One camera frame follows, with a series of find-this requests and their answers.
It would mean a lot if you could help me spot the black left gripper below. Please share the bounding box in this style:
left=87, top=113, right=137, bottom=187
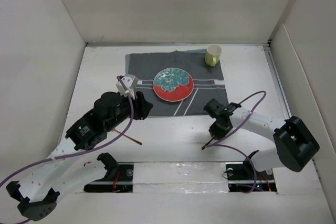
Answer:
left=105, top=90, right=152, bottom=132

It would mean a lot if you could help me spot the copper spoon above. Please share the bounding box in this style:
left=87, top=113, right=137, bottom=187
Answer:
left=201, top=139, right=213, bottom=150

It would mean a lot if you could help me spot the copper fork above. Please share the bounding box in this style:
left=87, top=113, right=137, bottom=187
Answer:
left=111, top=129, right=143, bottom=145

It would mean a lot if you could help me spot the red and teal plate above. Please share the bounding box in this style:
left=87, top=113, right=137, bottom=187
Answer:
left=152, top=68, right=194, bottom=102

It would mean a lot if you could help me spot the grey striped cloth placemat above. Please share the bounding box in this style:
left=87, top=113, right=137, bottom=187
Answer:
left=125, top=49, right=228, bottom=117

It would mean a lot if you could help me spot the pale yellow mug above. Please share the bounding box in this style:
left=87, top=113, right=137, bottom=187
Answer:
left=205, top=44, right=222, bottom=67

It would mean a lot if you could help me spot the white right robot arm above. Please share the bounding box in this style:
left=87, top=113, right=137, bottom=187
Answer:
left=204, top=99, right=320, bottom=179

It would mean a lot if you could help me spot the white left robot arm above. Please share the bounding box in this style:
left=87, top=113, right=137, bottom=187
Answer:
left=4, top=91, right=153, bottom=221

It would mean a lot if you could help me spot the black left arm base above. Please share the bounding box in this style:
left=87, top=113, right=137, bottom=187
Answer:
left=83, top=163, right=134, bottom=193

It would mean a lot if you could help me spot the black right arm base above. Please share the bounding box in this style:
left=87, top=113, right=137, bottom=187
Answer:
left=222, top=162, right=277, bottom=193

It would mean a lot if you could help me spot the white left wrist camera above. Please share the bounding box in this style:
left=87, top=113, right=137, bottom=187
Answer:
left=116, top=74, right=139, bottom=99

